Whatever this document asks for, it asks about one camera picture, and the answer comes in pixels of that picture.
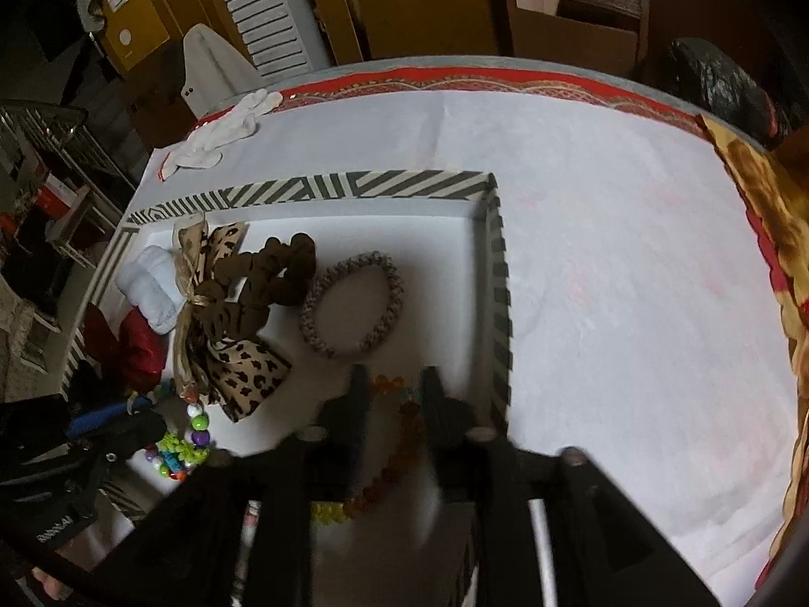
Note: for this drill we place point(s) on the white scrunchie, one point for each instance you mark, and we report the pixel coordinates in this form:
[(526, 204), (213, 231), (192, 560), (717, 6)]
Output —
[(151, 284)]

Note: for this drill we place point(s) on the white garment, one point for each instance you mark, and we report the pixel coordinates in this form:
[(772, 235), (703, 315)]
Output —
[(212, 69)]

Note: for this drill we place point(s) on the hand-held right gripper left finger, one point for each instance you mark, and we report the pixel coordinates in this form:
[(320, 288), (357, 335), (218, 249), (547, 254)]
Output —
[(354, 417)]

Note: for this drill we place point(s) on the white glove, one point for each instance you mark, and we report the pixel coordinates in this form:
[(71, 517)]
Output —
[(240, 123), (189, 158)]

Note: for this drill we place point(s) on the red satin bow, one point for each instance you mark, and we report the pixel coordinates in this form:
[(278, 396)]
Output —
[(139, 348)]

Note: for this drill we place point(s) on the striped cardboard tray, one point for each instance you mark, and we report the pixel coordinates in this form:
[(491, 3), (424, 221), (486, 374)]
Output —
[(379, 184)]

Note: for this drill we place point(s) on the red box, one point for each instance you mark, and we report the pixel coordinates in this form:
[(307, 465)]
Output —
[(54, 193)]

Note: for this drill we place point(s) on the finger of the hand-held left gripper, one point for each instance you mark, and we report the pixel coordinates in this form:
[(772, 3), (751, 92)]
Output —
[(95, 422), (133, 433)]

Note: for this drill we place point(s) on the leopard print bow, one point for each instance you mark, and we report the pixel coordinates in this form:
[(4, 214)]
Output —
[(246, 379)]

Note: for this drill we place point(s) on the white louvered door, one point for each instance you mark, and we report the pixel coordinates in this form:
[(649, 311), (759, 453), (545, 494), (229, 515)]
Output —
[(265, 12)]

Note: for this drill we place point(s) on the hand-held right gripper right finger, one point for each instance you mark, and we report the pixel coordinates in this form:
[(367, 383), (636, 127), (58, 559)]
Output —
[(442, 430)]

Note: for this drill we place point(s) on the red patterned tablecloth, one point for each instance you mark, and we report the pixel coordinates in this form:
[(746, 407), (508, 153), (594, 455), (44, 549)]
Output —
[(442, 85)]

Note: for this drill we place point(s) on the black plastic bag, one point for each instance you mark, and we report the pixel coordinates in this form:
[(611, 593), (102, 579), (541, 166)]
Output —
[(714, 82)]

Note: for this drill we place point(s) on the wooden board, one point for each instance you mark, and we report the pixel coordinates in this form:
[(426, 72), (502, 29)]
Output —
[(430, 12)]

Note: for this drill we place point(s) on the wooden chair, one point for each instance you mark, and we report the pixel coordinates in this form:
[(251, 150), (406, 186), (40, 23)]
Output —
[(569, 38)]

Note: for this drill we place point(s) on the metal rack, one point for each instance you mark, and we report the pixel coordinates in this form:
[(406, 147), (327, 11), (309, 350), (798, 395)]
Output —
[(38, 110)]

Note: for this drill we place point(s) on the brown scrunchie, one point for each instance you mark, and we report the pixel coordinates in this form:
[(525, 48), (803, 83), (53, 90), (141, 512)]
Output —
[(284, 272)]

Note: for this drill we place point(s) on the person's left hand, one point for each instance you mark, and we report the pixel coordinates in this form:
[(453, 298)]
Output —
[(50, 585)]

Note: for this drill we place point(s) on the printed blanket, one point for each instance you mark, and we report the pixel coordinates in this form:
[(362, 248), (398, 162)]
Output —
[(777, 234)]

